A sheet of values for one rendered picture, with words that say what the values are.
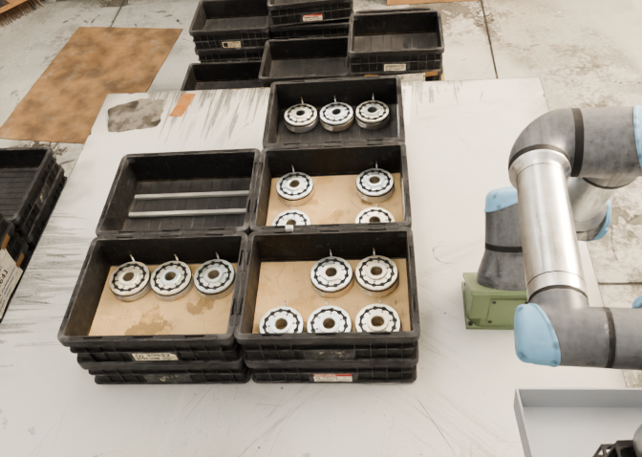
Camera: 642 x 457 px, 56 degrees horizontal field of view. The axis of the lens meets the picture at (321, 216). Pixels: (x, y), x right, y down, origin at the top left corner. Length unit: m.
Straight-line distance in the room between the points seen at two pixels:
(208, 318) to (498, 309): 0.69
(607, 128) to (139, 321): 1.10
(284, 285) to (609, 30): 2.88
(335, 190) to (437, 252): 0.33
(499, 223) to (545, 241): 0.57
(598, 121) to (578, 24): 2.91
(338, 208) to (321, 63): 1.40
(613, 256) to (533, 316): 1.93
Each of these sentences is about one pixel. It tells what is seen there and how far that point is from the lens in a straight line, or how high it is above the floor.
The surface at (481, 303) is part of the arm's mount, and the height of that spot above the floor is 0.81.
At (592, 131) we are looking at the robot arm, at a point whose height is 1.38.
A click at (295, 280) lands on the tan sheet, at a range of 1.51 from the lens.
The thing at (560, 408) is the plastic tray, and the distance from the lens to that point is 1.20.
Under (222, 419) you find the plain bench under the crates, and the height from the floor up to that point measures 0.70.
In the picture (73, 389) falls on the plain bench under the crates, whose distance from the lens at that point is 1.69.
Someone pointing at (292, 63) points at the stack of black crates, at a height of 0.38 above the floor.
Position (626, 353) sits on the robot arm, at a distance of 0.81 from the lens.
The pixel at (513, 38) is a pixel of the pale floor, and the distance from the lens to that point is 3.79.
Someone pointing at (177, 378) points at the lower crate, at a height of 0.74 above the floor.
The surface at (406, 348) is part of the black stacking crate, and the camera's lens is 1.35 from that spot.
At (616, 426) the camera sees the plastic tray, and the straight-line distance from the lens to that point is 1.20.
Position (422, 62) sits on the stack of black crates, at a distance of 2.66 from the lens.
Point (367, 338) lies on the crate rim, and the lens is 1.30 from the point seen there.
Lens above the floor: 2.06
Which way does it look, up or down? 49 degrees down
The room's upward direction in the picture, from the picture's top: 8 degrees counter-clockwise
